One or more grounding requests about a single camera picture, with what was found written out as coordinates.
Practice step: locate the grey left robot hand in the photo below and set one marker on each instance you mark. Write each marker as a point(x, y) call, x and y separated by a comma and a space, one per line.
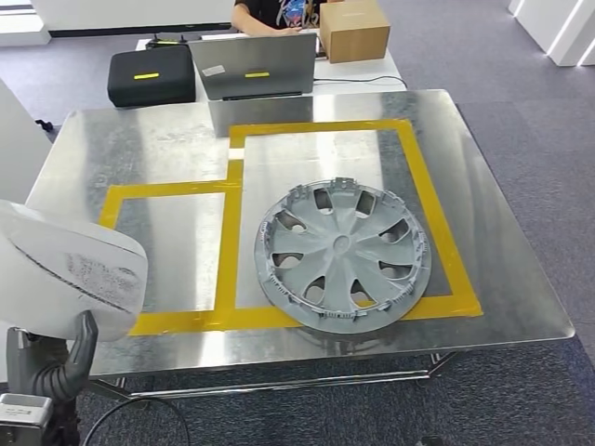
point(46, 369)

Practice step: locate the white plastic car part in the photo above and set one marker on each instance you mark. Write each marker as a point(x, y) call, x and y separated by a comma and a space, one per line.
point(56, 264)

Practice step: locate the stainless steel workbench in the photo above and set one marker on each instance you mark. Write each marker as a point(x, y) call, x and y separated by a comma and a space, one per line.
point(464, 184)

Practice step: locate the white panel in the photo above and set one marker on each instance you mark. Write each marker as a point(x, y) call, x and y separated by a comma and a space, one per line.
point(18, 148)

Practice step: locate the black carrying case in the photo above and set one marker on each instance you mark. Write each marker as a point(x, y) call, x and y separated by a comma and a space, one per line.
point(151, 77)

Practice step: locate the grey laptop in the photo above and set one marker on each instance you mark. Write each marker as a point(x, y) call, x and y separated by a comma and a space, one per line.
point(253, 64)

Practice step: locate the grey wheel hubcap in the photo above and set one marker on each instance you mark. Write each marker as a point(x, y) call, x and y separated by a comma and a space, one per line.
point(341, 243)

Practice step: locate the person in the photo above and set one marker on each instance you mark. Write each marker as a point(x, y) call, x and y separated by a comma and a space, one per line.
point(260, 12)

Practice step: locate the brown cardboard box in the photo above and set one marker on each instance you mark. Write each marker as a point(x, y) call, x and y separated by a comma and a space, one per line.
point(353, 31)

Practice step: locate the white block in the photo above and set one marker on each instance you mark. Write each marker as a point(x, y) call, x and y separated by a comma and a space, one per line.
point(558, 31)

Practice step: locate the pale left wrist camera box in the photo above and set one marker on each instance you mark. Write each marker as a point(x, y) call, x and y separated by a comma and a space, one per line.
point(23, 421)

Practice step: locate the black camera bracket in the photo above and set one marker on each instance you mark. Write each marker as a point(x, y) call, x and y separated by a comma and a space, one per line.
point(63, 428)

